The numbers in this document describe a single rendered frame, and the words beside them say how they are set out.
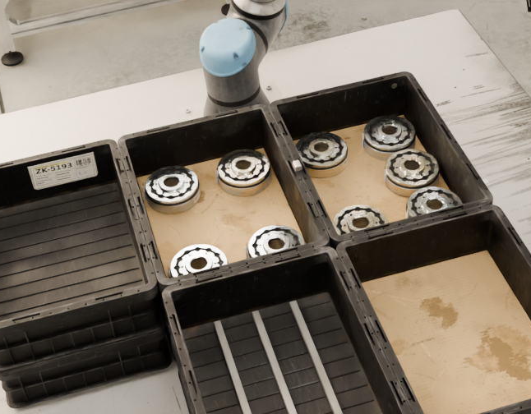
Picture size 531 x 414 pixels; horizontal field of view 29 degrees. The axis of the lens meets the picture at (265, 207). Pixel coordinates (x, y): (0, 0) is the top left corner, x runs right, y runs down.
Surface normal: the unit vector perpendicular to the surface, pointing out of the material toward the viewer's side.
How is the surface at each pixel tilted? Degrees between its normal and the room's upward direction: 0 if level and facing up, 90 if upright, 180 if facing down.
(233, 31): 11
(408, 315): 0
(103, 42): 0
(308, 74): 0
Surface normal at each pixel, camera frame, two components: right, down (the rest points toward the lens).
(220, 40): -0.14, -0.57
